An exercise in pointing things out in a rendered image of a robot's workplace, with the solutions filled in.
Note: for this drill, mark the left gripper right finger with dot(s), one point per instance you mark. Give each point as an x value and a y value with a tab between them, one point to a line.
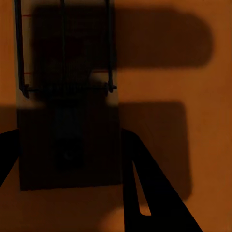
168	212

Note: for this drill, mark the cabinet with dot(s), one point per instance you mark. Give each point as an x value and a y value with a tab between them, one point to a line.
174	66

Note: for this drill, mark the mousetrap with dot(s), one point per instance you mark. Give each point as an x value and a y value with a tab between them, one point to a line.
67	93

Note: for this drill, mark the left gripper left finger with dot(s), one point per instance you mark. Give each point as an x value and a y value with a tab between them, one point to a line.
9	152

